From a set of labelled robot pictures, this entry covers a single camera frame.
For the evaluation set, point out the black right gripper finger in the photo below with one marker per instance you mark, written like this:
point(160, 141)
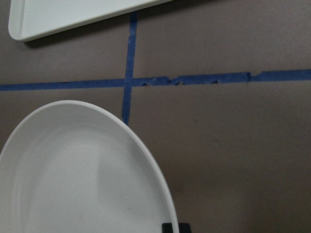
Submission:
point(183, 228)

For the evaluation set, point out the white bear serving tray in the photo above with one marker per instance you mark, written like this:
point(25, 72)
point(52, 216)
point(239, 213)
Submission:
point(33, 19)

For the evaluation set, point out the white round plate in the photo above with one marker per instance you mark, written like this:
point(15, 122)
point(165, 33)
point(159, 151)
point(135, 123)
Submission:
point(73, 167)

